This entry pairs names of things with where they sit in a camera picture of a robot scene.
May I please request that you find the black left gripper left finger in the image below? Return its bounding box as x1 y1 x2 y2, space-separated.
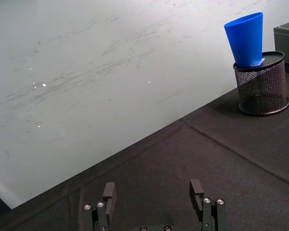
83 181 117 231

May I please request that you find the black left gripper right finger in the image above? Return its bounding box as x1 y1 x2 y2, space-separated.
189 179 227 231

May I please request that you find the black table cloth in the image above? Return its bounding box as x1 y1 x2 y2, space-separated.
0 61 289 231

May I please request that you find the blue plastic cup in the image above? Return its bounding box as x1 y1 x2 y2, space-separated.
223 12 264 67

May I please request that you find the black box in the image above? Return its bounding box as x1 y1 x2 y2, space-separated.
273 19 289 68

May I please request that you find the black wire mesh holder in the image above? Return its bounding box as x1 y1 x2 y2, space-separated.
232 51 289 117

